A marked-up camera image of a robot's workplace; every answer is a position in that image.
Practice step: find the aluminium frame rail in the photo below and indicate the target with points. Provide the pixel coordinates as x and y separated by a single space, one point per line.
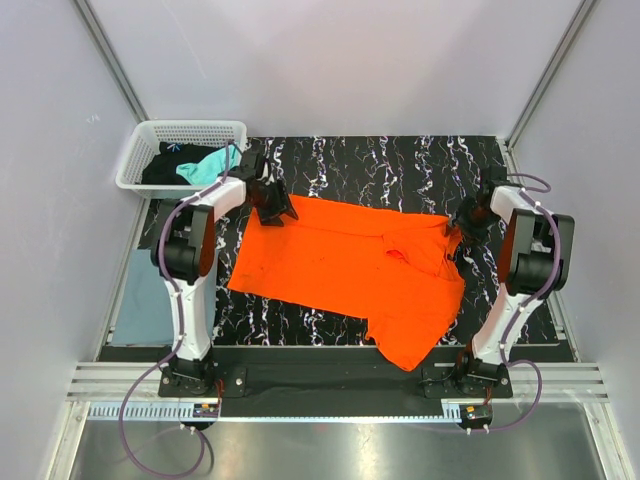
561 382

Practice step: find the folded grey-blue t shirt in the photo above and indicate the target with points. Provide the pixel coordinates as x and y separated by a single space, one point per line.
145 317

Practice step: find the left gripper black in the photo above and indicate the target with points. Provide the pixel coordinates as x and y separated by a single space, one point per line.
281 205

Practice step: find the slotted cable duct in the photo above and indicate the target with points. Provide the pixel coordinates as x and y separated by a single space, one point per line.
430 412

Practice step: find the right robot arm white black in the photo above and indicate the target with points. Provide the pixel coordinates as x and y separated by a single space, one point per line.
533 262

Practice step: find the black t shirt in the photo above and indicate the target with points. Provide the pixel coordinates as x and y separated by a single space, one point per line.
161 169

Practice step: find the black marbled table mat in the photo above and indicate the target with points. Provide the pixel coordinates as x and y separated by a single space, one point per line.
423 174

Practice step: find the teal t shirt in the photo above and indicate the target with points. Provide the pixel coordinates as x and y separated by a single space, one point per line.
210 167

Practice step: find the corner aluminium post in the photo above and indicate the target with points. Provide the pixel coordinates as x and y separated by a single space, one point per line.
108 54
569 37

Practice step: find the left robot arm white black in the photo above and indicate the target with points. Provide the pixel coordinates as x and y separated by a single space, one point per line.
183 251

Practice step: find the left corner aluminium post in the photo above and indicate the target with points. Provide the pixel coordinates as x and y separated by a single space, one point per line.
108 54

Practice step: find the orange t shirt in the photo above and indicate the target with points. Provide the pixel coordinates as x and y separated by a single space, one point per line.
395 270

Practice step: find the right corner aluminium post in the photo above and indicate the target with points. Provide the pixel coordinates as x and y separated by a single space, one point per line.
569 37

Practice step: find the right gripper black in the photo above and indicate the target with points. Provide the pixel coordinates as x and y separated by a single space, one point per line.
460 221

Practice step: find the white plastic laundry basket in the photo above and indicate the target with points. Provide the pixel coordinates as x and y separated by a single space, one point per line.
143 145

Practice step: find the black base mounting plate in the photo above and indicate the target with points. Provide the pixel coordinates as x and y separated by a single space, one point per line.
238 372

